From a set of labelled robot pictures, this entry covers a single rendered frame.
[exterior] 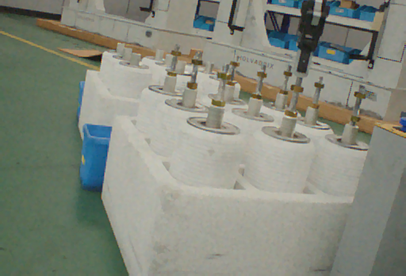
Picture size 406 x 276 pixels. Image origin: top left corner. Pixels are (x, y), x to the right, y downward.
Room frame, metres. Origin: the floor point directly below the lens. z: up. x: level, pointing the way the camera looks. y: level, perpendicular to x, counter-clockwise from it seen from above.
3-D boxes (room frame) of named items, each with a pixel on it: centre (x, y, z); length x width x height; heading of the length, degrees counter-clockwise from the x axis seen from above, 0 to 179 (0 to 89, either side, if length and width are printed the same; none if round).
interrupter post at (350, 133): (0.75, -0.24, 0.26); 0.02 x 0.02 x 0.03
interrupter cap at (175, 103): (0.77, 0.02, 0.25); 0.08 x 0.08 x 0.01
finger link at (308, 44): (0.69, -0.13, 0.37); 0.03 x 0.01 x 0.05; 174
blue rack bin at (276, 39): (6.57, -0.91, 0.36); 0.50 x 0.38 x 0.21; 137
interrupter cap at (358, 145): (0.75, -0.24, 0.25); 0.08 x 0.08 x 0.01
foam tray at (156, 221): (0.82, -0.09, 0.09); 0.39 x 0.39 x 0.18; 22
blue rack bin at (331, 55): (5.97, -1.54, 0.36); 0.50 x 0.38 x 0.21; 138
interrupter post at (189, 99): (0.77, 0.02, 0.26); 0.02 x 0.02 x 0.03
